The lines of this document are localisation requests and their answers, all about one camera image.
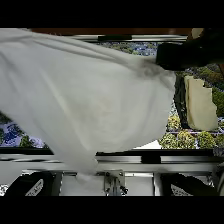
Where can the white shirt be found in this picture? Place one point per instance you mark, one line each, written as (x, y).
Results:
(83, 93)

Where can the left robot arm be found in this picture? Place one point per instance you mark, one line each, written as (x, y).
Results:
(25, 185)

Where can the black garment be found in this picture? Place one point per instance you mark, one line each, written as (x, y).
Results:
(180, 103)

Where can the cream garment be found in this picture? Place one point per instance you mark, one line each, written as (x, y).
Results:
(200, 106)

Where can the white garment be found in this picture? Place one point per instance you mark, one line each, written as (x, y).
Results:
(196, 32)

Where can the silver frame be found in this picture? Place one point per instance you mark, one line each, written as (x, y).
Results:
(133, 165)

